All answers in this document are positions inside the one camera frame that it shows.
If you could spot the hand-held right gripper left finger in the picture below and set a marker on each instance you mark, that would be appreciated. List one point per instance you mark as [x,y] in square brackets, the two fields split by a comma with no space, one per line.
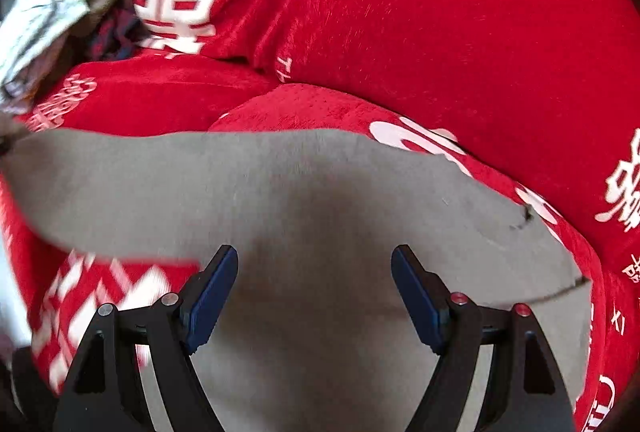
[212,297]

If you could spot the grey small garment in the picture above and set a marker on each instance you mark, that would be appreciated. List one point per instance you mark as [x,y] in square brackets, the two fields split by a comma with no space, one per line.
[300,192]

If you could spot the red printed sofa cover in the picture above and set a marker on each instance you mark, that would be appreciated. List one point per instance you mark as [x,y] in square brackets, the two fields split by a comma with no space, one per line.
[400,11]

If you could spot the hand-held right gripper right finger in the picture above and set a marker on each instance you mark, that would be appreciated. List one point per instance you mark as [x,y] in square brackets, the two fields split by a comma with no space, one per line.
[415,297]

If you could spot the dark patterned cloth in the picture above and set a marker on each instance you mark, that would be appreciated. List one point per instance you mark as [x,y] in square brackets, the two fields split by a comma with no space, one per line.
[117,34]

